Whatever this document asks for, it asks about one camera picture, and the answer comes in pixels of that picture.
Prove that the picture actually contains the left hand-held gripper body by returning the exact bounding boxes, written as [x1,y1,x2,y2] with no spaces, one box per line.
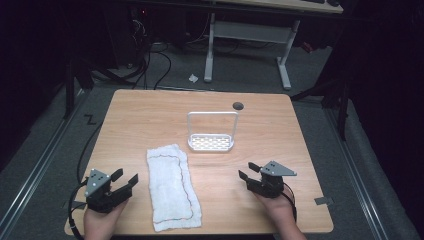
[83,168,134,214]

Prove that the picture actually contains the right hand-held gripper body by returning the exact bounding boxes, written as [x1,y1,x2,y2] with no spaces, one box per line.
[246,160,298,200]

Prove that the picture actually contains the white towel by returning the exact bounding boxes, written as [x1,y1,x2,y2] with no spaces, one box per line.
[146,143,203,233]

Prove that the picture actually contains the white rack with handle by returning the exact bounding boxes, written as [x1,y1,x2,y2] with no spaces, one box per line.
[186,110,240,153]

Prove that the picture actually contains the person's right hand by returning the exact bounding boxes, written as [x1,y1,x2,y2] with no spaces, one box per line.
[254,191,298,232]

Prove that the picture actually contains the person's left hand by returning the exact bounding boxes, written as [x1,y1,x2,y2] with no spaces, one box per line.
[82,199,130,240]

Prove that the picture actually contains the grey tape piece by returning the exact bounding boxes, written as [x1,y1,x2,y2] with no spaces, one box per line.
[62,199,87,211]
[313,196,335,207]

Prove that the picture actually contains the black metal stand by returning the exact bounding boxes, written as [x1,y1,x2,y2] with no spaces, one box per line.
[289,74,352,142]
[62,58,95,120]

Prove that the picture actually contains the white-legged desk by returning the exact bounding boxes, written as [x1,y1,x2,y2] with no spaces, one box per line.
[203,0,345,91]

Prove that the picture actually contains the dark equipment cabinet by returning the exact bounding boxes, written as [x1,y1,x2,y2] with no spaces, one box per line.
[103,5,152,70]

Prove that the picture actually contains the thin black cable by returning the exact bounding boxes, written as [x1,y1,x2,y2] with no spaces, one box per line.
[76,122,104,185]

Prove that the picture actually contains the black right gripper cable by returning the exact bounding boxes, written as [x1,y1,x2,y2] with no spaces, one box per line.
[282,183,299,224]

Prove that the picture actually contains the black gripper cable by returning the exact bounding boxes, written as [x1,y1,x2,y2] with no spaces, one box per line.
[282,183,299,224]
[67,179,90,240]

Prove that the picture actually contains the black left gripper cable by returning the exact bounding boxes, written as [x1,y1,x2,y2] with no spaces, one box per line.
[67,179,90,240]

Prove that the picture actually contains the metal floor rail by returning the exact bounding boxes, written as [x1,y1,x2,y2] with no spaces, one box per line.
[323,107,390,240]
[0,88,90,240]

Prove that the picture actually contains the black floor cables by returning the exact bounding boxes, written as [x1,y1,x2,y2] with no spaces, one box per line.
[128,41,173,91]

